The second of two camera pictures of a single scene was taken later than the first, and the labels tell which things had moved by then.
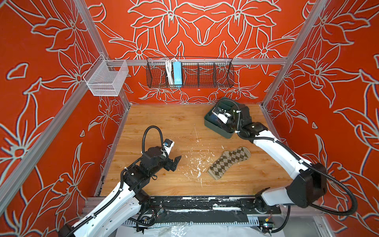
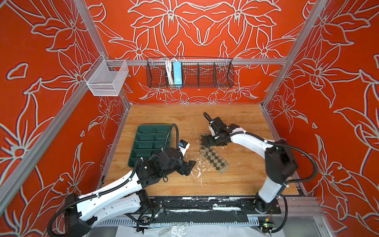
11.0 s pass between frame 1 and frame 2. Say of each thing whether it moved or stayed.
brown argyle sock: moved
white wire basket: stayed
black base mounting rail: stayed
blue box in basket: stayed
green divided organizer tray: moved
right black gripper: moved
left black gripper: moved
